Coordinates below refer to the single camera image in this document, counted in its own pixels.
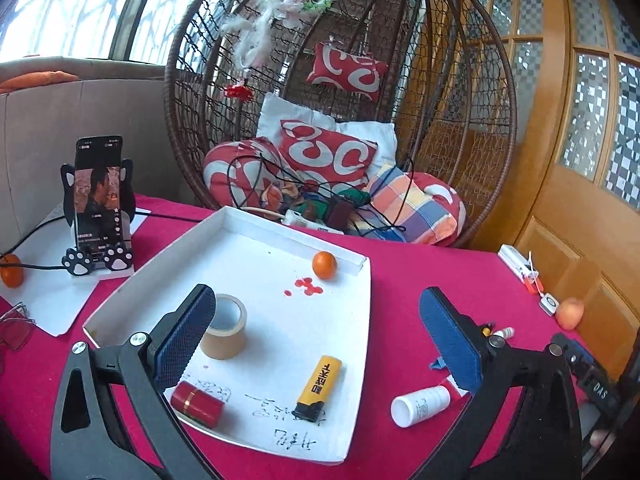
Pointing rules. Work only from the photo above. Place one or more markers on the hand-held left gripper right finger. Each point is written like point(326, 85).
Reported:
point(450, 340)

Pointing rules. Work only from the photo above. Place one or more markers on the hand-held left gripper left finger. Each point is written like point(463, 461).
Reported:
point(185, 340)

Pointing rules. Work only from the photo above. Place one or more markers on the white cardboard tray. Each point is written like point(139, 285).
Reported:
point(280, 340)

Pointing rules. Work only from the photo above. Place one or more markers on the yellow lighter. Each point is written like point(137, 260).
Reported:
point(317, 385)

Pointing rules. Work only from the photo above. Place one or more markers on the blue scrap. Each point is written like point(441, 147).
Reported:
point(440, 364)

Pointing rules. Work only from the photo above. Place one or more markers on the brown tape roll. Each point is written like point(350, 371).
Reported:
point(222, 346)

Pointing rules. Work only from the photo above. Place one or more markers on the small white vial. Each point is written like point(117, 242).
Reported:
point(504, 333)

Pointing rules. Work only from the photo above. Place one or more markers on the red cylindrical case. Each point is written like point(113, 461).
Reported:
point(196, 405)

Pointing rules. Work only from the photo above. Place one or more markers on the white plastic bottle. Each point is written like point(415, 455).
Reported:
point(420, 406)

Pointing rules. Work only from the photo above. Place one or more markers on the red tablecloth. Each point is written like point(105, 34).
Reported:
point(430, 270)

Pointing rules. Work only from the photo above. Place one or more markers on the apple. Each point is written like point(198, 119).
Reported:
point(570, 314)

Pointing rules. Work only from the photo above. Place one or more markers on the small white square device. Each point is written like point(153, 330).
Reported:
point(548, 305)

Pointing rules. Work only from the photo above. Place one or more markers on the white power bank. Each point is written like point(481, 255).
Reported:
point(515, 260)

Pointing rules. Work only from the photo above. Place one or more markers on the cat-shaped phone stand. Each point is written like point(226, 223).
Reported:
point(119, 259)

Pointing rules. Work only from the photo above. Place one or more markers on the white paper sheet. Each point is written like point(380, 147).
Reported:
point(55, 305)

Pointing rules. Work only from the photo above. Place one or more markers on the red petals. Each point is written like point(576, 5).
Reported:
point(309, 286)

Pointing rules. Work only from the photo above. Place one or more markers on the round red patterned cushion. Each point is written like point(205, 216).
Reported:
point(450, 200)
point(235, 175)

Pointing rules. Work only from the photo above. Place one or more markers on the plaid cushion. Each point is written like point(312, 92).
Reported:
point(410, 205)

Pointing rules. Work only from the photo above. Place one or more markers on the tangerine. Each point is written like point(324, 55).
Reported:
point(10, 271)
point(324, 265)

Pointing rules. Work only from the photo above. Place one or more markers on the wooden door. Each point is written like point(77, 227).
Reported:
point(555, 220)

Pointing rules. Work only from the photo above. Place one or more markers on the dark power adapter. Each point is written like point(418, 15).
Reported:
point(339, 211)

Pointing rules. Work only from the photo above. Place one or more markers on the clear eyeglasses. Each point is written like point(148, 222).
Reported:
point(15, 330)

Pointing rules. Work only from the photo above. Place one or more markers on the black smartphone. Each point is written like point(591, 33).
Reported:
point(99, 190)

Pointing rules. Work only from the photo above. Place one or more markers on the red white cushions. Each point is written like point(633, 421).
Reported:
point(231, 172)

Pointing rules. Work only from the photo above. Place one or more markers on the green cloth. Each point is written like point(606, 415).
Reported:
point(350, 192)

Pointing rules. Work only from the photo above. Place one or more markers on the square red patterned cushion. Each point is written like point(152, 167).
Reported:
point(325, 152)

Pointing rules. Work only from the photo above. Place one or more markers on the white pillow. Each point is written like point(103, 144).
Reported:
point(272, 115)

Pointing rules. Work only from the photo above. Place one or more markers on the wicker hanging egg chair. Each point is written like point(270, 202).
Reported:
point(210, 90)

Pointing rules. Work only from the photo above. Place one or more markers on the beige sofa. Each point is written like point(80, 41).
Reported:
point(45, 130)

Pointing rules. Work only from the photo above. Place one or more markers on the small red patterned pillow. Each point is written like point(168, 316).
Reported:
point(347, 70)

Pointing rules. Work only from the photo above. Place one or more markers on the orange cushion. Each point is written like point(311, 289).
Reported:
point(35, 80)

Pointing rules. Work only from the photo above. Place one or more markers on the white dream catcher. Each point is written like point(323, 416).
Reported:
point(250, 35)

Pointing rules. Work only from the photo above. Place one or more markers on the window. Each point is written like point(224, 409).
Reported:
point(65, 5)

